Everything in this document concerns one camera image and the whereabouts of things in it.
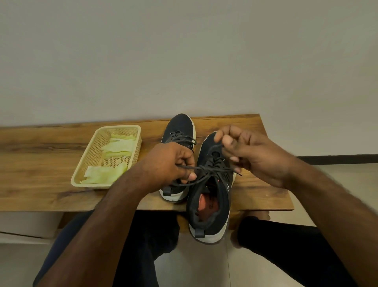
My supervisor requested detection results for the person's right hand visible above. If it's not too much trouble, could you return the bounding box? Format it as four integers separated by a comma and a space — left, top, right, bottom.
213, 125, 297, 190

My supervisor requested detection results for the person's left hand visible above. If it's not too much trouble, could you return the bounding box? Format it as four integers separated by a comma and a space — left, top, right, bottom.
137, 142, 198, 194

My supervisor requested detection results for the dark sneaker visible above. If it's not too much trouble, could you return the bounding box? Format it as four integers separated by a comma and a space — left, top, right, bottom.
159, 113, 197, 203
186, 131, 237, 245

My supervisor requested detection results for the cream plastic mesh basket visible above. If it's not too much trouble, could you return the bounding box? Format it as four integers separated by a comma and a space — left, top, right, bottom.
70, 125, 142, 190

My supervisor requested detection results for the dark baseboard strip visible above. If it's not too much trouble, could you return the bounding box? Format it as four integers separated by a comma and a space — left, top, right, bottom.
298, 153, 378, 166

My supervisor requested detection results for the person's left forearm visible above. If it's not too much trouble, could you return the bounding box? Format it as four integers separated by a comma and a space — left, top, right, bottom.
37, 174, 154, 287

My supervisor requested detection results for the person's right forearm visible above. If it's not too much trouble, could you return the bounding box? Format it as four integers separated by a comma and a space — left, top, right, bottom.
283, 164, 378, 287

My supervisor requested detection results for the grey shoelace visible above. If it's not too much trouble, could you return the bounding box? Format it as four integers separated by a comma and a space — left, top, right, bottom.
168, 130, 198, 153
170, 144, 243, 187

